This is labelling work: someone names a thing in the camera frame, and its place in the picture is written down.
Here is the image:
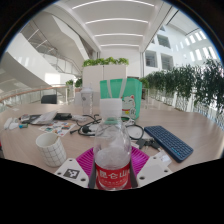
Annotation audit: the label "colourful sticker sheet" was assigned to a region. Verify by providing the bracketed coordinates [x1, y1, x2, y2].
[38, 120, 78, 138]

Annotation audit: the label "white cabinet with plants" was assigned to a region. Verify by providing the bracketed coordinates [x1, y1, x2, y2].
[81, 57, 130, 101]

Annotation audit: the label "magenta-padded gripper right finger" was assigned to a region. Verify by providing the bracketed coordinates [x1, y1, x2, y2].
[128, 145, 173, 188]

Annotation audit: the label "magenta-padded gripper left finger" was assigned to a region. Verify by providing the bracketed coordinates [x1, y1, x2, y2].
[53, 147, 98, 189]

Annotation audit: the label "black chair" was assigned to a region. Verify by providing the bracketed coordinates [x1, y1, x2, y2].
[40, 94, 58, 105]

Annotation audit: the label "glass balustrade wooden handrail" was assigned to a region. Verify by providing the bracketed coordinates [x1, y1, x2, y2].
[0, 84, 76, 113]

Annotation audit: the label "clear plastic tumbler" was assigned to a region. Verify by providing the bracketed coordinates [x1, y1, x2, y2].
[80, 87, 94, 116]

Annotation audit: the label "row of green potted plants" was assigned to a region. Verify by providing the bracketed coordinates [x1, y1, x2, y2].
[139, 59, 224, 118]

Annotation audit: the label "white plastic packet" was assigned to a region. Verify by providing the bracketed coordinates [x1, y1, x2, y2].
[156, 149, 173, 165]

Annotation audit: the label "ceiling light strips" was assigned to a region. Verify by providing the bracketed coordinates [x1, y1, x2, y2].
[71, 0, 156, 48]

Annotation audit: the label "dark blue keyboard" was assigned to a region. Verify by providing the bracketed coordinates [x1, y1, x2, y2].
[143, 124, 194, 164]

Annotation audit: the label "clear water bottle red label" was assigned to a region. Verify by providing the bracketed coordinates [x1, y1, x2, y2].
[93, 98, 132, 191]

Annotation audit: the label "white grid-pattern mug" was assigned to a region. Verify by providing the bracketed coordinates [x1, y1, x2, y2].
[35, 132, 68, 168]

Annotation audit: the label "small black box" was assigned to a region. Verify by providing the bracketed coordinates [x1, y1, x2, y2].
[53, 112, 73, 121]

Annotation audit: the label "black cable bundle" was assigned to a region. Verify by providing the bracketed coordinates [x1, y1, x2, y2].
[69, 114, 161, 151]

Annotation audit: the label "white power adapter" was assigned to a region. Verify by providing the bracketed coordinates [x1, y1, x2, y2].
[3, 117, 14, 130]

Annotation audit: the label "green tote bag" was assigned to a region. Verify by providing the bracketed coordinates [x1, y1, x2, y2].
[99, 77, 143, 120]

